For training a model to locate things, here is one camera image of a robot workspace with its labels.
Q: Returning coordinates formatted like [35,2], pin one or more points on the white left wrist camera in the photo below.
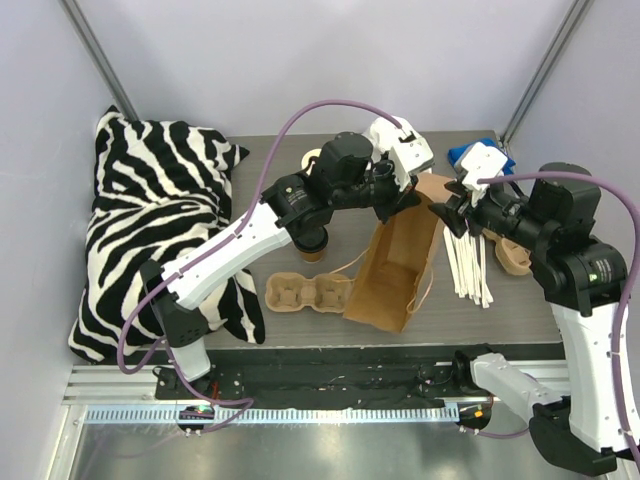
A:
[411,156]

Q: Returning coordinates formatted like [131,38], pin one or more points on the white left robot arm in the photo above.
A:
[347,172]

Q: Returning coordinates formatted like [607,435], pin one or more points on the brown cardboard cup carrier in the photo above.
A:
[288,292]

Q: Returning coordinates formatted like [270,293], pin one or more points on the stack of cardboard cup carriers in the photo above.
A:
[514,258]

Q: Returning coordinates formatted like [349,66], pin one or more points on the single brown paper cup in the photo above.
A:
[312,257]

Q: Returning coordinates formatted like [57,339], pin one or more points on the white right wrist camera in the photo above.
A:
[477,162]

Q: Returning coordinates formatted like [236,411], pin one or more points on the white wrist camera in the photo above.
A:
[411,156]
[477,162]

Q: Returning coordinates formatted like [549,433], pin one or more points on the blue folded cloth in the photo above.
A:
[454,154]

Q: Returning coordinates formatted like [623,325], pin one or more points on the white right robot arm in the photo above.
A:
[587,284]

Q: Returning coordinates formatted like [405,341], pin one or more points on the white wrapped straws bundle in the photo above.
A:
[467,257]

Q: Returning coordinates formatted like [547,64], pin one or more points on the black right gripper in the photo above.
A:
[463,211]

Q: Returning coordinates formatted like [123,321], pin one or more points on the zebra print pillow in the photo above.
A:
[161,189]

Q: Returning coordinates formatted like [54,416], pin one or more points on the white slotted cable duct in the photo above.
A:
[183,414]

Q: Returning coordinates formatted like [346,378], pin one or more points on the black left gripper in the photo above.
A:
[392,189]

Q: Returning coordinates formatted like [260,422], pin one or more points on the brown paper bag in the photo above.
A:
[399,260]

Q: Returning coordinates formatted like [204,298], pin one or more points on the white bucket hat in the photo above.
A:
[382,133]

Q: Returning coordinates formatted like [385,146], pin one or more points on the black plastic cup lid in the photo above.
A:
[313,241]

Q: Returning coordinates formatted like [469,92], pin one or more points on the stack of paper cups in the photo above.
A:
[309,159]

